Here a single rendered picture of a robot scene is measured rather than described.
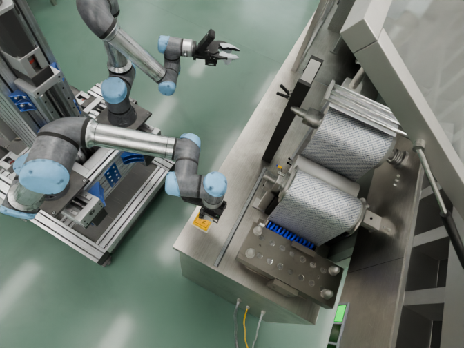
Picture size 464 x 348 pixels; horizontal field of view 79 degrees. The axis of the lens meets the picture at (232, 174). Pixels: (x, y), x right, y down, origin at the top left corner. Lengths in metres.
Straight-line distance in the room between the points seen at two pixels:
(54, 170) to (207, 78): 2.31
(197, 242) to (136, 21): 2.88
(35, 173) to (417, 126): 0.86
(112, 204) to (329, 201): 1.52
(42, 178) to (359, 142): 0.97
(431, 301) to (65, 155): 0.97
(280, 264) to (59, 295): 1.56
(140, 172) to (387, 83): 1.93
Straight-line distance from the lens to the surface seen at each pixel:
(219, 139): 2.57
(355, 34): 0.37
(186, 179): 0.89
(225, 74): 3.10
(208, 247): 1.25
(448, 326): 0.71
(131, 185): 2.14
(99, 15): 1.25
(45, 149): 0.94
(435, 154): 0.48
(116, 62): 1.54
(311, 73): 1.09
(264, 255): 1.14
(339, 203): 0.99
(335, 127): 1.04
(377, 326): 0.87
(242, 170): 1.40
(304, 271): 1.18
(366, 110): 1.06
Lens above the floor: 2.12
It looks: 62 degrees down
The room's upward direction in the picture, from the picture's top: 17 degrees clockwise
